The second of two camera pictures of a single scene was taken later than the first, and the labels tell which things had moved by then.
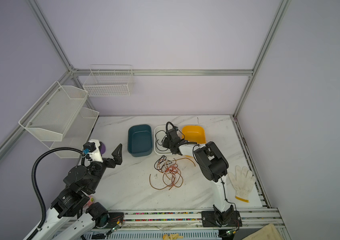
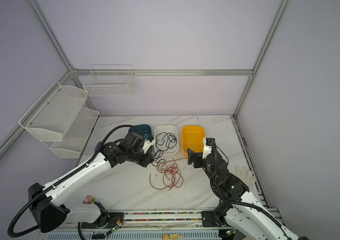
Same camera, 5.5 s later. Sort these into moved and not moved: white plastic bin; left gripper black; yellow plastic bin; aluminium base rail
Moved: left gripper black
Not moved: white plastic bin; yellow plastic bin; aluminium base rail
